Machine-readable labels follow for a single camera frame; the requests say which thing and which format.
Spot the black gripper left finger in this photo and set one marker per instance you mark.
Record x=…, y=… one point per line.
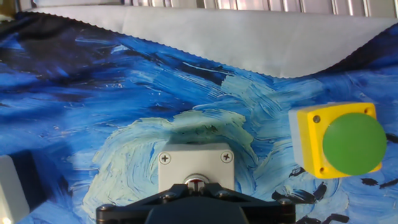
x=124, y=214

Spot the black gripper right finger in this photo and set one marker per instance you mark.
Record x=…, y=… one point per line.
x=270, y=214

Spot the grey box red button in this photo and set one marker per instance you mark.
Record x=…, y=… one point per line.
x=196, y=161

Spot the yellow box green mushroom button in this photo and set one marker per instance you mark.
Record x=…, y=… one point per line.
x=354, y=143

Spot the white box red mushroom button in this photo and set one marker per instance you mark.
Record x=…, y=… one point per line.
x=11, y=186

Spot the Van Gogh painting tablecloth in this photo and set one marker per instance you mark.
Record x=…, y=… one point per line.
x=93, y=93

